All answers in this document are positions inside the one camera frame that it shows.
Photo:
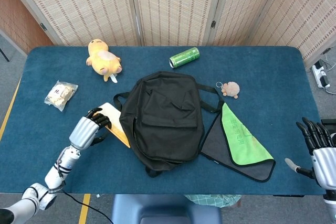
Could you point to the woven folding screen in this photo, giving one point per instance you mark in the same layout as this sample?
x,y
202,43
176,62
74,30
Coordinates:
x,y
170,6

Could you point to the yellow white notebook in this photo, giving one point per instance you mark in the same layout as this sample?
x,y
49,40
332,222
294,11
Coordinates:
x,y
114,117

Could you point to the black device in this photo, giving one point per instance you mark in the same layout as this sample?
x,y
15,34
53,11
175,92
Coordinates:
x,y
329,122

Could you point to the white power strip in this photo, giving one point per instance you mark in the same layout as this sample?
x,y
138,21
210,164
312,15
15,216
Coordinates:
x,y
319,74

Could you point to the green checked fabric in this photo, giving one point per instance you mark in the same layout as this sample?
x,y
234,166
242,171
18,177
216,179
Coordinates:
x,y
210,199

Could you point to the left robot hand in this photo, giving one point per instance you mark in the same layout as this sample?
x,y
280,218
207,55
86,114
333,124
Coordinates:
x,y
84,133

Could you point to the yellow plush toy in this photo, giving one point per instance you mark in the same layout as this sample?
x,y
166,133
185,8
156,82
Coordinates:
x,y
102,60

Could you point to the green and grey cloth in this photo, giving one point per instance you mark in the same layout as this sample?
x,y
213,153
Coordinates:
x,y
236,140

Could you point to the black backpack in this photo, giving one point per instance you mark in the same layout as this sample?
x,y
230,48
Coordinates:
x,y
162,119

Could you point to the black screen hinge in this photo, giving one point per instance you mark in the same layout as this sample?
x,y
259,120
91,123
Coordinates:
x,y
213,24
326,51
43,26

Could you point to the green drink can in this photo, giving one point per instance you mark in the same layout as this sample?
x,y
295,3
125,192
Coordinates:
x,y
185,57

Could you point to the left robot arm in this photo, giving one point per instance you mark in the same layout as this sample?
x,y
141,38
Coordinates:
x,y
56,170

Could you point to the clear snack bag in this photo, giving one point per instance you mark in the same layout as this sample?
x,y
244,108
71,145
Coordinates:
x,y
60,94

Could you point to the blue felt table cover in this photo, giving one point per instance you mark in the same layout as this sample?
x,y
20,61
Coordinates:
x,y
275,77

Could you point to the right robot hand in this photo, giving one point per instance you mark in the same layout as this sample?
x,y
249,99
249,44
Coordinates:
x,y
325,165

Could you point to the dark blue seat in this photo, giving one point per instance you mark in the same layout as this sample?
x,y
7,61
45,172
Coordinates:
x,y
165,208

